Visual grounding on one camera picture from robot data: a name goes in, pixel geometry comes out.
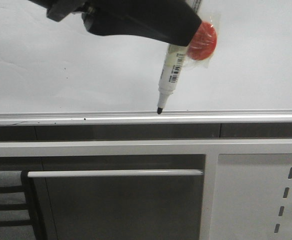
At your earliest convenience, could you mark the white whiteboard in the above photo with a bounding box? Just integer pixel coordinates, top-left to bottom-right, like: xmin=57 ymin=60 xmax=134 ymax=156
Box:
xmin=0 ymin=0 xmax=292 ymax=125

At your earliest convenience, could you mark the white black whiteboard marker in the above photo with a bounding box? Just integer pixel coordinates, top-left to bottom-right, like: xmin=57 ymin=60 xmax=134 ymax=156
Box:
xmin=156 ymin=0 xmax=203 ymax=115

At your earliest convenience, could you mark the white metal whiteboard stand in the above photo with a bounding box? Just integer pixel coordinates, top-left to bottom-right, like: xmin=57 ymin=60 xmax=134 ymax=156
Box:
xmin=0 ymin=139 xmax=292 ymax=240

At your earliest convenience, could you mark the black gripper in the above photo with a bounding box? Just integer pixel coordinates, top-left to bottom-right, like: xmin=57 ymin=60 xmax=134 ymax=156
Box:
xmin=28 ymin=0 xmax=96 ymax=23

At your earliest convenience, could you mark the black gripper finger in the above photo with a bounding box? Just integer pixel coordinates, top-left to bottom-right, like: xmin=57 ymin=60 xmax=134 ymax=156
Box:
xmin=82 ymin=0 xmax=202 ymax=47

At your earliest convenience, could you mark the red magnet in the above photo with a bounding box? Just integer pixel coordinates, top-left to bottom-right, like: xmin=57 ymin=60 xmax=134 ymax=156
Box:
xmin=183 ymin=11 xmax=221 ymax=70

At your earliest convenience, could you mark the grey panel with white rail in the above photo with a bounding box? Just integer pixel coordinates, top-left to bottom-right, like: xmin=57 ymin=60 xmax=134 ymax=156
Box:
xmin=27 ymin=169 xmax=204 ymax=240

